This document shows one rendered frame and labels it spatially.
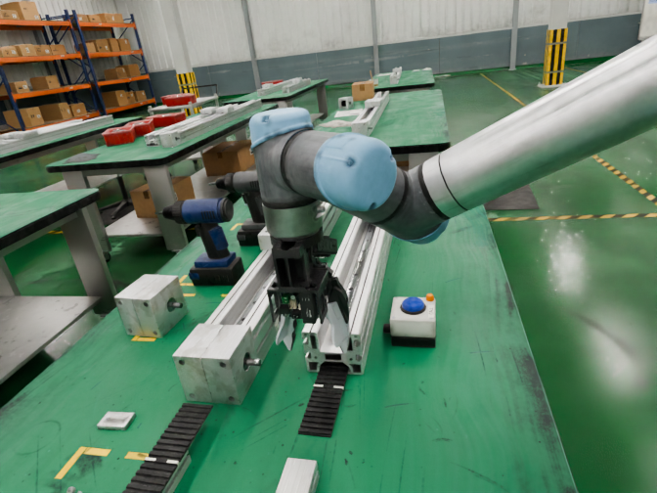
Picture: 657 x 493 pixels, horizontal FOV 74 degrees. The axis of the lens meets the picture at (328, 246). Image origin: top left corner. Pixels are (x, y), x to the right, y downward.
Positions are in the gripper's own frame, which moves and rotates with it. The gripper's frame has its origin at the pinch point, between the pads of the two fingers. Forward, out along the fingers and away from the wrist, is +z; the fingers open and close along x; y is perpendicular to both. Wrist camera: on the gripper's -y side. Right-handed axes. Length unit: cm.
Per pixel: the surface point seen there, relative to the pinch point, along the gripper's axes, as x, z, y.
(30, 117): -956, 38, -877
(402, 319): 12.1, 3.9, -12.8
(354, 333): 5.0, 1.4, -4.7
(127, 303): -43.9, 1.9, -12.2
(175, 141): -160, 7, -226
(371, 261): 4.4, 1.4, -30.4
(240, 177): -36, -11, -58
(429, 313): 16.9, 3.8, -14.7
